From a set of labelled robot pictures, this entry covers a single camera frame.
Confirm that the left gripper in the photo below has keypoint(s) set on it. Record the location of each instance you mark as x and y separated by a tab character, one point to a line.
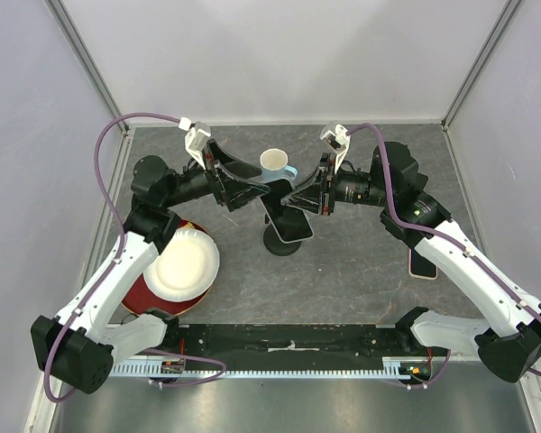
231	192

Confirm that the red round tray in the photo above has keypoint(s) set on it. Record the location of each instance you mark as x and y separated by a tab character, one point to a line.
139	298

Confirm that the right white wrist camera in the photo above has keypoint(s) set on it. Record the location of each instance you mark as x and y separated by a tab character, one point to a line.
336	136

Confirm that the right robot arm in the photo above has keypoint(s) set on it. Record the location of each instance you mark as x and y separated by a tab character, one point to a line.
507	338

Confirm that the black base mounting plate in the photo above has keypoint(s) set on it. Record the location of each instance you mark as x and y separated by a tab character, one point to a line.
292	346

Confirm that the light blue mug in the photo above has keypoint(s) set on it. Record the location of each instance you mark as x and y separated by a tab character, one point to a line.
275	166

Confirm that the black round-base phone stand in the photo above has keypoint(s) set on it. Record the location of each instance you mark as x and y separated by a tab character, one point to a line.
274	244

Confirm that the black phone clear case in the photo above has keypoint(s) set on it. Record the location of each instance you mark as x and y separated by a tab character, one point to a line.
290	223

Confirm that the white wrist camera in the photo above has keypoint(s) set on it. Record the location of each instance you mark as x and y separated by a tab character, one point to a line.
197	135
336	136

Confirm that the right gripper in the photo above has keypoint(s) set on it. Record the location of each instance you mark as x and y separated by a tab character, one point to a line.
316	191

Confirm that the black phone pink case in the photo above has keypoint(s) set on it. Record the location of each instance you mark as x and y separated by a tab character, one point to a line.
420	267

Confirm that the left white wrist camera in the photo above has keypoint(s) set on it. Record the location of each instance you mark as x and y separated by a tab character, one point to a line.
197	135

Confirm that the slotted cable duct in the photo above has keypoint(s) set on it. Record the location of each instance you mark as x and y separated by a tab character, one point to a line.
158	369

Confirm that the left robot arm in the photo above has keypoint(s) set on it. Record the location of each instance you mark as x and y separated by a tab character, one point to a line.
75	346

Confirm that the white paper plate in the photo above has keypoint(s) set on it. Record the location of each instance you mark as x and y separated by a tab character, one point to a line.
186	268

